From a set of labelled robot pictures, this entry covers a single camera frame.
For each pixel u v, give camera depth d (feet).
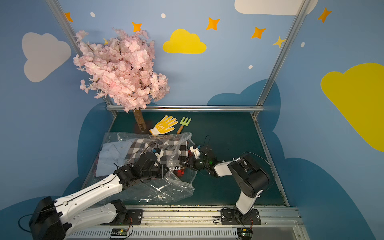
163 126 3.73
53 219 1.29
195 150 2.83
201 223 2.42
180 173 2.85
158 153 2.40
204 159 2.56
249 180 1.55
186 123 3.79
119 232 2.35
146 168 2.00
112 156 2.99
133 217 2.41
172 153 2.95
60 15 2.35
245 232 2.37
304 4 2.26
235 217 2.14
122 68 2.05
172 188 2.69
